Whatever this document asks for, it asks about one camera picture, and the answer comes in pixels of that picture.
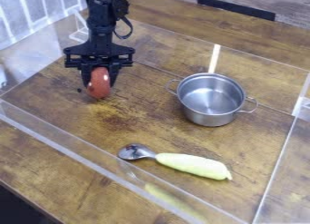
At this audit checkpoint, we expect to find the silver metal pot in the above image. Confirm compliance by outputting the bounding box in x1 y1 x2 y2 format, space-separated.
164 73 258 127

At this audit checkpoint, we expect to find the clear acrylic front barrier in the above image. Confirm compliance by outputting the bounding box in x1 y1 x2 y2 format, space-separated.
0 99 247 224

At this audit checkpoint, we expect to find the black cable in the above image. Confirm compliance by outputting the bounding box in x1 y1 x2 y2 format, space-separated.
112 15 135 41

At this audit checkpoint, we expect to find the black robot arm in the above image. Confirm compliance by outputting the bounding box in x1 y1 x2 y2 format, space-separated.
63 0 136 85

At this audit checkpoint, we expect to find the spoon with yellow handle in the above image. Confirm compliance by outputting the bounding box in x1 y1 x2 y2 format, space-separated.
118 143 233 180

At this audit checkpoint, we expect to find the clear acrylic triangle bracket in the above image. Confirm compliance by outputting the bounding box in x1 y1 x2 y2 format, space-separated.
69 13 88 43

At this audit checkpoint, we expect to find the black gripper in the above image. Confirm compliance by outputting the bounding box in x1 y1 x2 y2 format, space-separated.
63 41 136 87

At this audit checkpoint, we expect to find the black strip on table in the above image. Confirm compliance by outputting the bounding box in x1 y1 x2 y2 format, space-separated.
196 0 277 21

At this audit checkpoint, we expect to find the red white toy mushroom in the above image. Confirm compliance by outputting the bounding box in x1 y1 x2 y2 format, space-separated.
86 67 110 99

